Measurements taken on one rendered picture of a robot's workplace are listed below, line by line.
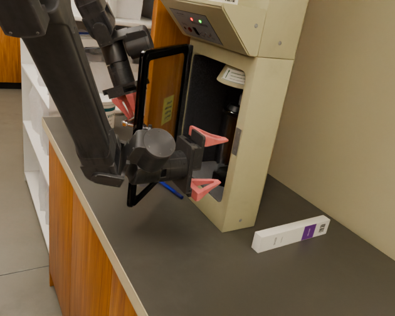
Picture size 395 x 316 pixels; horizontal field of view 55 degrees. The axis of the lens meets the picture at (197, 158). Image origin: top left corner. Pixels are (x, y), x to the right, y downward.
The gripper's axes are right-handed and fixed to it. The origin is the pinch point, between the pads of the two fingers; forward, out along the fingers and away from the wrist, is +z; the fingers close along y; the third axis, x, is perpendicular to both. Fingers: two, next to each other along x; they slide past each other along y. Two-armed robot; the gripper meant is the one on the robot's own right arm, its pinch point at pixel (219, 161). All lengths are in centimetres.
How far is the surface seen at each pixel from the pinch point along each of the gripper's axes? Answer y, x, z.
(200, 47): 18.3, 34.6, 11.9
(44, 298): -120, 101, -21
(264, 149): -2.7, 9.5, 20.1
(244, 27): 26.2, 9.3, 7.0
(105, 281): -46, 23, -16
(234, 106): 4.8, 22.5, 18.0
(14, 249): -120, 146, -31
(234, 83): 12.0, 19.7, 14.4
